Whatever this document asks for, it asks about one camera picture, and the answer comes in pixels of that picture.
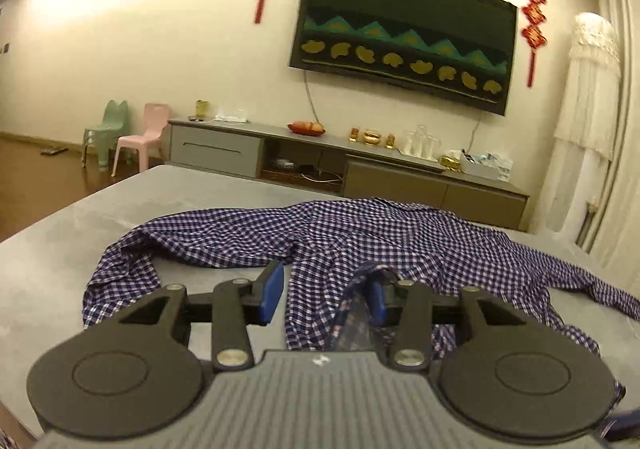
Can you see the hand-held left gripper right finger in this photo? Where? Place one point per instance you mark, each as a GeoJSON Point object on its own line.
{"type": "Point", "coordinates": [376, 301]}

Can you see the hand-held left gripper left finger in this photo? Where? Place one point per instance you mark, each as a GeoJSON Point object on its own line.
{"type": "Point", "coordinates": [272, 294]}

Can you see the blue plaid shirt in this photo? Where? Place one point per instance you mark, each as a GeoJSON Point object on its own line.
{"type": "Point", "coordinates": [225, 234]}

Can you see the long grey media cabinet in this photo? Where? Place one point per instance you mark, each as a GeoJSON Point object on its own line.
{"type": "Point", "coordinates": [220, 151]}

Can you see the gold ingot ornament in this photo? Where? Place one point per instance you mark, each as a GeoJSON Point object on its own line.
{"type": "Point", "coordinates": [451, 163]}

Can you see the small red gold ornament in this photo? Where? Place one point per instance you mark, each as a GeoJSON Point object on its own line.
{"type": "Point", "coordinates": [354, 135]}
{"type": "Point", "coordinates": [390, 141]}

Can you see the cluster of clear glasses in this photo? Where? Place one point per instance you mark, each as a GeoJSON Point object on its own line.
{"type": "Point", "coordinates": [421, 145]}

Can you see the round gold pot ornament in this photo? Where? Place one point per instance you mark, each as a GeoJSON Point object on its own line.
{"type": "Point", "coordinates": [373, 138]}

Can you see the red plate of fruit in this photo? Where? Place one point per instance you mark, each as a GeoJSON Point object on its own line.
{"type": "Point", "coordinates": [306, 129]}

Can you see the white organizer box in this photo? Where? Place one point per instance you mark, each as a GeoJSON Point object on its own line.
{"type": "Point", "coordinates": [485, 168]}

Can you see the yellow glass cup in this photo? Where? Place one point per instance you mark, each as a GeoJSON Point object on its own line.
{"type": "Point", "coordinates": [202, 110]}

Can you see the pink plastic child chair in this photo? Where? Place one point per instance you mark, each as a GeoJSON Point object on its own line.
{"type": "Point", "coordinates": [155, 121]}

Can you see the green plastic child chair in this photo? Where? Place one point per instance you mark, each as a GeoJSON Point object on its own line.
{"type": "Point", "coordinates": [115, 121]}

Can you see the dark remote control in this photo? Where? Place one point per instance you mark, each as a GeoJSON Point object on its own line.
{"type": "Point", "coordinates": [54, 151]}

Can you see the lace-covered standing air conditioner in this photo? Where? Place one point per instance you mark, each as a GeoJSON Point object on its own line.
{"type": "Point", "coordinates": [585, 129]}

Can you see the cream curtain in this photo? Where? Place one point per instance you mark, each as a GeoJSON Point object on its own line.
{"type": "Point", "coordinates": [627, 129]}

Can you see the wall television with patterned cover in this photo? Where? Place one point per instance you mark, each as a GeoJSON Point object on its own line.
{"type": "Point", "coordinates": [400, 29]}

